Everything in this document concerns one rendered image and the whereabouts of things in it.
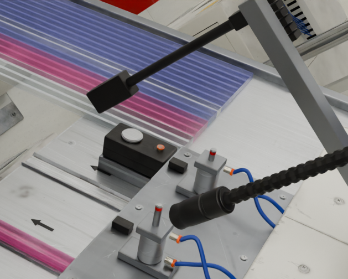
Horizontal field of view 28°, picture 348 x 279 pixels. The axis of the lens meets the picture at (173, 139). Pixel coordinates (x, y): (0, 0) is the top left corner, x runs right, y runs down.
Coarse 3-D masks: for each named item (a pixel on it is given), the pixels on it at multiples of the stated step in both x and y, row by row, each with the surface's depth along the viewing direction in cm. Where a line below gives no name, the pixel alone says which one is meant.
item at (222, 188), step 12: (216, 192) 43; (180, 204) 45; (192, 204) 44; (204, 204) 43; (216, 204) 43; (180, 216) 45; (192, 216) 44; (204, 216) 44; (216, 216) 43; (180, 228) 45
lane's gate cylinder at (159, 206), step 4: (156, 204) 56; (160, 204) 56; (156, 208) 56; (160, 208) 56; (156, 212) 56; (160, 212) 56; (156, 216) 57; (160, 216) 57; (156, 220) 57; (152, 224) 57; (156, 224) 57
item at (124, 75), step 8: (120, 72) 59; (112, 80) 59; (120, 80) 58; (96, 88) 60; (104, 88) 60; (112, 88) 59; (120, 88) 59; (128, 88) 59; (136, 88) 59; (88, 96) 61; (96, 96) 60; (104, 96) 60; (112, 96) 60; (120, 96) 59; (128, 96) 59; (96, 104) 61; (104, 104) 60; (112, 104) 60
